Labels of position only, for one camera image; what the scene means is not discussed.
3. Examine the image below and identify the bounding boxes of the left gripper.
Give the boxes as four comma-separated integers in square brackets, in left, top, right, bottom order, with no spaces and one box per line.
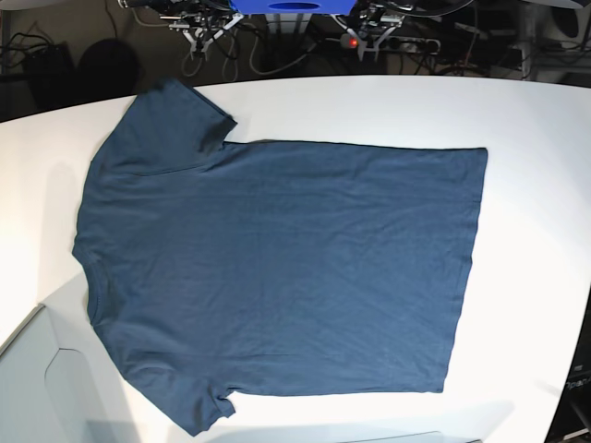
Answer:
[339,11,404,61]

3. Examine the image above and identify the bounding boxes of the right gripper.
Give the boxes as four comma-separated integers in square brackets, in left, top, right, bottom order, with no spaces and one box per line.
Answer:
[168,11,244,58]

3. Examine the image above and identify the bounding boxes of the dark blue T-shirt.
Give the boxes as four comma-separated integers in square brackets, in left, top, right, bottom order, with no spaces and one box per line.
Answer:
[73,80,488,436]

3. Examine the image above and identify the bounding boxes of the black power strip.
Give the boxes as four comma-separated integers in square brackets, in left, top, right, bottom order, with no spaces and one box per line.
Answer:
[339,34,441,54]

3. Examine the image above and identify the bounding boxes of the blue box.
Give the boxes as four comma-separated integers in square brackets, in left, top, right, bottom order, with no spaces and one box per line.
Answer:
[231,0,356,15]

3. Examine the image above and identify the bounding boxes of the white cable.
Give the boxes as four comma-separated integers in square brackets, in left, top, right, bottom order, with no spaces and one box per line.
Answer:
[180,27,320,78]

